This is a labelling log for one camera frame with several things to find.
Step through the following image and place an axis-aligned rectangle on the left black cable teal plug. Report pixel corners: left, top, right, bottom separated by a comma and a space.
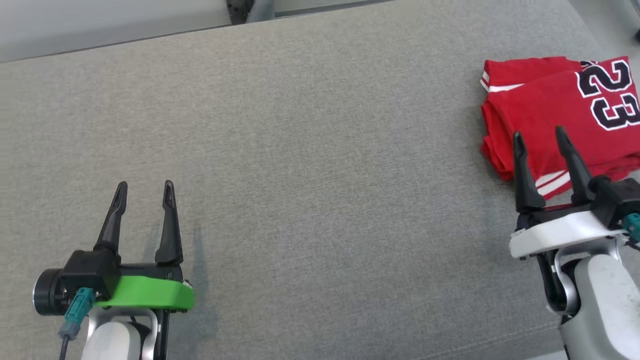
57, 287, 96, 360

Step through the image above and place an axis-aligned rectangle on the black cable teal plug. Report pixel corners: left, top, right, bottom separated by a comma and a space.
622, 212, 640, 251
57, 287, 96, 360

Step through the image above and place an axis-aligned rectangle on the right black cable teal plug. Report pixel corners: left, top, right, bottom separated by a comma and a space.
622, 212, 640, 251

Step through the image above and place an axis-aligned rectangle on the red jersey with white sleeves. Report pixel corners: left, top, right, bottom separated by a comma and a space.
480, 56, 640, 183

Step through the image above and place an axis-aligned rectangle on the grey black metal stand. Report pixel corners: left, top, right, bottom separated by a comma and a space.
226, 0, 275, 25

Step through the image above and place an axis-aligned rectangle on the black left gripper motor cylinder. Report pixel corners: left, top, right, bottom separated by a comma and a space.
33, 269, 68, 317

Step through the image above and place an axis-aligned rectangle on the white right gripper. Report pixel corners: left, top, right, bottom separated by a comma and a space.
509, 126, 628, 259

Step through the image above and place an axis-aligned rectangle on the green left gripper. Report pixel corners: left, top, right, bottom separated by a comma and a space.
94, 180, 196, 311

